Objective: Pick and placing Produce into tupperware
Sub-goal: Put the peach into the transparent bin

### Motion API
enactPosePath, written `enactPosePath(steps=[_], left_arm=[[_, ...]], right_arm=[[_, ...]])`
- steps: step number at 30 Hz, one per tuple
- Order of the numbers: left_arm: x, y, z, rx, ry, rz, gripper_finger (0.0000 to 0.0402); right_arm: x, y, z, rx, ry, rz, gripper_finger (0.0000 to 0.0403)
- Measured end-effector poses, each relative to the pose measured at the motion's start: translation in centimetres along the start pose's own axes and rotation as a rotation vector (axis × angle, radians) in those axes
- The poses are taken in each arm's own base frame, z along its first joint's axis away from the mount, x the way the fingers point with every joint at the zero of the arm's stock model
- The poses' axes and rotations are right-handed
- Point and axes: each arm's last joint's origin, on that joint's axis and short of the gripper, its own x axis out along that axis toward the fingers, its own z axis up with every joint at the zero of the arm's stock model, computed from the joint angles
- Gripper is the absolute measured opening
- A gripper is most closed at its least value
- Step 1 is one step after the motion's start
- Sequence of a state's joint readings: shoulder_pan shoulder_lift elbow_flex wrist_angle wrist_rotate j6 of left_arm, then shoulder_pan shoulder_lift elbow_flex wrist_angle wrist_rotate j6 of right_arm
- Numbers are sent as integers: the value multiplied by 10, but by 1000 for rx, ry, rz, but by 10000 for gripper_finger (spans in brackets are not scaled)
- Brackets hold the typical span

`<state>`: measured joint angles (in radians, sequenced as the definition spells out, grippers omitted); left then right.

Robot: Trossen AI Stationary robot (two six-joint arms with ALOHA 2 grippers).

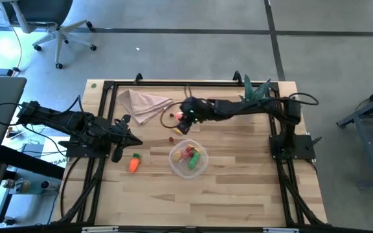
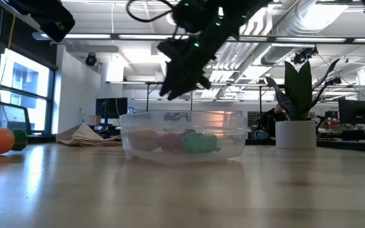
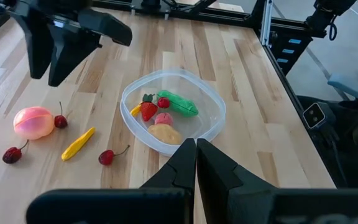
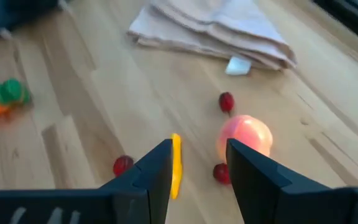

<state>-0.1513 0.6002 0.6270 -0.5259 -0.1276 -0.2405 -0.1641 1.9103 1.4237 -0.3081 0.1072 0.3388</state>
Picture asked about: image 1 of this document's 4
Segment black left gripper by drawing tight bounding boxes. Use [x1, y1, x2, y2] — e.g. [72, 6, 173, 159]
[107, 120, 143, 149]

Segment black office chair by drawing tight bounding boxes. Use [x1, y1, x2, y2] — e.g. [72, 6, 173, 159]
[0, 0, 98, 70]

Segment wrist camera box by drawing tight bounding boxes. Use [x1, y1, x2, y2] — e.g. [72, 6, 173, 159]
[111, 146, 125, 164]
[176, 120, 193, 136]

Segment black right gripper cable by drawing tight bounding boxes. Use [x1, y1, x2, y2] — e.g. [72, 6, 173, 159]
[159, 100, 190, 129]

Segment white plastic bracket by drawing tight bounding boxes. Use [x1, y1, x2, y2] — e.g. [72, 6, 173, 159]
[262, 227, 300, 233]
[81, 226, 120, 233]

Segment orange toy carrot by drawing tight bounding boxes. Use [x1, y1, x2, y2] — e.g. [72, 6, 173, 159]
[128, 153, 142, 174]

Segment green toy pea pod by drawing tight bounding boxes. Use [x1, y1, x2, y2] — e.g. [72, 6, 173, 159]
[188, 151, 202, 172]

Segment white paper sheet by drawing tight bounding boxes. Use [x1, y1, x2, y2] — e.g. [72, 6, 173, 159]
[40, 135, 74, 170]

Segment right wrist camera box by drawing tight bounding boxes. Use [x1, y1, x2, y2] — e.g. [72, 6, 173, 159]
[176, 120, 193, 136]

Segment green snake plant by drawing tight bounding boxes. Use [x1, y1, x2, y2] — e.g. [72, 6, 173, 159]
[239, 74, 280, 104]

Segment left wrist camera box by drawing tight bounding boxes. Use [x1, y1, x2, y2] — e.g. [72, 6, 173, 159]
[111, 146, 125, 164]

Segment white round device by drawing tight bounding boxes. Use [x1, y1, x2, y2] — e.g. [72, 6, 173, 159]
[40, 180, 60, 192]

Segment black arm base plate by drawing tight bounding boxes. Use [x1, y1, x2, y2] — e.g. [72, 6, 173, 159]
[58, 139, 113, 159]
[268, 133, 317, 161]

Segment beige folded cloth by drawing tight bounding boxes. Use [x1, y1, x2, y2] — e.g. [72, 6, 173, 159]
[117, 88, 175, 126]

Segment clear plastic tupperware container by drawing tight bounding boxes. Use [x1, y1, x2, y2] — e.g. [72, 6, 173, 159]
[168, 139, 210, 180]

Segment black aluminium table frame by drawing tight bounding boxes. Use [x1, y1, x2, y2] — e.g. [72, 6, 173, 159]
[56, 70, 329, 229]

